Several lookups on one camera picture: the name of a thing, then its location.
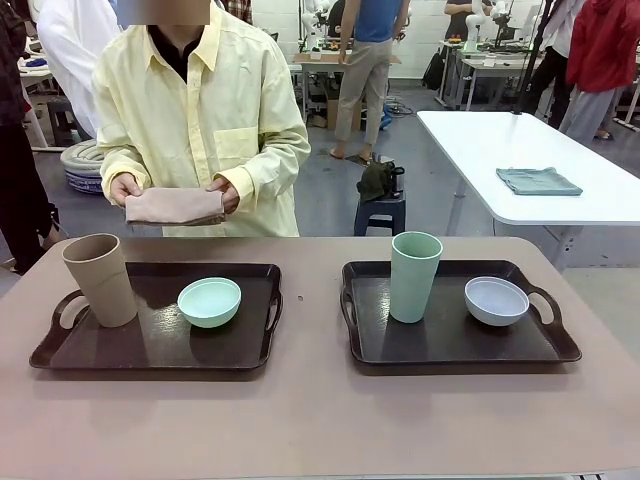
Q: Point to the person's left hand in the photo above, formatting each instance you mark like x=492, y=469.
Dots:
x=231, y=199

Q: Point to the person's right hand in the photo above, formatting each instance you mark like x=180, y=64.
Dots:
x=124, y=189

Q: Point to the beige cloth mat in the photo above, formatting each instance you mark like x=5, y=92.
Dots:
x=175, y=206

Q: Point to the tall brown cup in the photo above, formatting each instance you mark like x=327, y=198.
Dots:
x=100, y=285

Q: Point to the mint green bowl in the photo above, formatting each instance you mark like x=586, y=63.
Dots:
x=210, y=306

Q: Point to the tall green cup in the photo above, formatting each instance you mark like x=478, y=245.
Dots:
x=415, y=280

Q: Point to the pale blue bowl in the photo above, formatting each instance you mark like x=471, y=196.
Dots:
x=495, y=306

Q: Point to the teal cloth mat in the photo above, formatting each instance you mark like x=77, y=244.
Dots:
x=540, y=181

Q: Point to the person's left forearm yellow sleeve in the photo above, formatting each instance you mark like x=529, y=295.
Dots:
x=265, y=165

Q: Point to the person's right forearm yellow sleeve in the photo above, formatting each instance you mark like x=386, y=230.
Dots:
x=122, y=160

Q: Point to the person's body yellow shirt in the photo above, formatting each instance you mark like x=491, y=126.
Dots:
x=200, y=110

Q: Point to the cardboard box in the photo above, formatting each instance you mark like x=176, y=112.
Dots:
x=332, y=112

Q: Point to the dark green bag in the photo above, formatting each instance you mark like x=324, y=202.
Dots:
x=375, y=182

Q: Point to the bystander in white coat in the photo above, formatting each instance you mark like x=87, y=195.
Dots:
x=75, y=50

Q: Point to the blue plastic stool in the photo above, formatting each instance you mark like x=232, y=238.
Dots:
x=380, y=209

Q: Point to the bystander in blue shirt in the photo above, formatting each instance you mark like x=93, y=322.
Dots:
x=372, y=65

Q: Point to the white table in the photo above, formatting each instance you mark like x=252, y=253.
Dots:
x=500, y=145

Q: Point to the grey background workbench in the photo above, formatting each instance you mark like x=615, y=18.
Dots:
x=480, y=70

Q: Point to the bystander in white top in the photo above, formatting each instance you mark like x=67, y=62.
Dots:
x=555, y=60

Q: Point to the bystander in red jacket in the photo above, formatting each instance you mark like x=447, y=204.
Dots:
x=600, y=55

